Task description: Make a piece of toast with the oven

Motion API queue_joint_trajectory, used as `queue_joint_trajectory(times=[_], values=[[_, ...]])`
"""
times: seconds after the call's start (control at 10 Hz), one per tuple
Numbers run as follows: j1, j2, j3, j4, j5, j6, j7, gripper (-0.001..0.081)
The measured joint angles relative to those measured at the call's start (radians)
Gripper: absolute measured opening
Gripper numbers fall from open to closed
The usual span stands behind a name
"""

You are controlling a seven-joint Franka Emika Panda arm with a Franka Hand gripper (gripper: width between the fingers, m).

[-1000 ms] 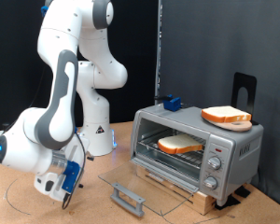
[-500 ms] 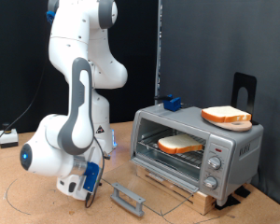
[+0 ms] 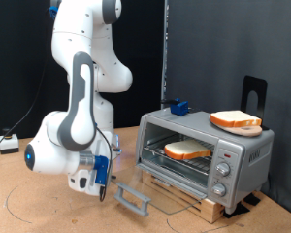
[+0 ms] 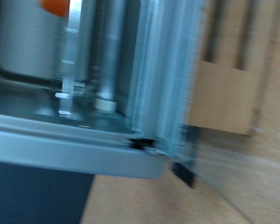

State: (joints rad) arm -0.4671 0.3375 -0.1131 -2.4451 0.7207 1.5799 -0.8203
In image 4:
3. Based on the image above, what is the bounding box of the white bread slice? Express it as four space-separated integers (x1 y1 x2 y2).
38 0 71 19

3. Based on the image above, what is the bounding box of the wire oven rack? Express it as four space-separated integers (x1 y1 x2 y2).
54 0 87 119

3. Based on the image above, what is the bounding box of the silver toaster oven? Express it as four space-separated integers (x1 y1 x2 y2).
0 0 197 189

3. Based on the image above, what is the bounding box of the wooden crate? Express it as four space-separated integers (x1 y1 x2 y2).
188 0 280 136

